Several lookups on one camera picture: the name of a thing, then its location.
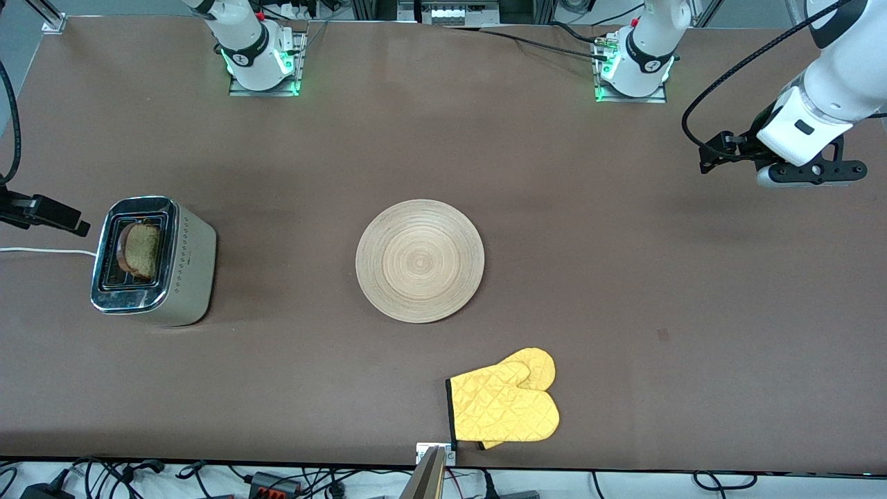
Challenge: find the brown bread slice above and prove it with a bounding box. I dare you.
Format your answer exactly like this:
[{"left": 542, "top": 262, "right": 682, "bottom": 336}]
[{"left": 116, "top": 220, "right": 163, "bottom": 281}]

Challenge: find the round wooden plate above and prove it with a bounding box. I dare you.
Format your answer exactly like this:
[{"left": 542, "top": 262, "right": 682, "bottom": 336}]
[{"left": 355, "top": 199, "right": 485, "bottom": 324}]

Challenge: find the chrome two-slot toaster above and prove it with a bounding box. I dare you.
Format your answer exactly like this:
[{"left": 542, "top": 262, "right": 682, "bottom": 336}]
[{"left": 90, "top": 195, "right": 217, "bottom": 327}]

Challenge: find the black power adapter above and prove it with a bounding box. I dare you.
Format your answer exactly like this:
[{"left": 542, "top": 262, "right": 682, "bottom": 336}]
[{"left": 21, "top": 480, "right": 74, "bottom": 499}]

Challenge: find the white power strip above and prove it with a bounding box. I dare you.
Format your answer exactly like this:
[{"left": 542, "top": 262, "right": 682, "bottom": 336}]
[{"left": 416, "top": 3, "right": 501, "bottom": 27}]

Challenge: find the yellow quilted oven mitt black cuff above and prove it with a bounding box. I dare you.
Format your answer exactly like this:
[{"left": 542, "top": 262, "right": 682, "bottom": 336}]
[{"left": 446, "top": 360, "right": 560, "bottom": 445}]

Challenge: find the black orange connector block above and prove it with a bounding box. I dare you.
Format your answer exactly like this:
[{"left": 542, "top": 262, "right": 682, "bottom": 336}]
[{"left": 248, "top": 471, "right": 303, "bottom": 498}]

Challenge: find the white toaster power cable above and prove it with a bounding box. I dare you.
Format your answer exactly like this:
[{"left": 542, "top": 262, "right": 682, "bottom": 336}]
[{"left": 0, "top": 246, "right": 98, "bottom": 257}]

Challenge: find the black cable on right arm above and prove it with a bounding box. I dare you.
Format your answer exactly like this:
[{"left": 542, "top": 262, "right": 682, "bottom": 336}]
[{"left": 0, "top": 61, "right": 22, "bottom": 186}]

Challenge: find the black braided cable on left arm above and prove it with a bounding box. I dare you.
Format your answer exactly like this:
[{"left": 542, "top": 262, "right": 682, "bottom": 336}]
[{"left": 681, "top": 0, "right": 857, "bottom": 155}]

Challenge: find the black cable on table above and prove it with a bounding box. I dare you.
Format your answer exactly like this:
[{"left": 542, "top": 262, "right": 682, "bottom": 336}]
[{"left": 478, "top": 22, "right": 614, "bottom": 62}]

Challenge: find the black floor cable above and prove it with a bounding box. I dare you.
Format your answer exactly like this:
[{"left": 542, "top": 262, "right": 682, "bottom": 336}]
[
  {"left": 693, "top": 471, "right": 757, "bottom": 493},
  {"left": 69, "top": 455, "right": 168, "bottom": 487}
]

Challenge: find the small metal bracket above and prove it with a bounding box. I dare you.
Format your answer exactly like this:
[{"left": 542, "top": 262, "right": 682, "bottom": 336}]
[{"left": 416, "top": 442, "right": 458, "bottom": 466}]

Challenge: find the metal camera post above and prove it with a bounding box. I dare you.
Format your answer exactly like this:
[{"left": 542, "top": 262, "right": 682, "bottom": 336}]
[{"left": 400, "top": 446, "right": 448, "bottom": 499}]

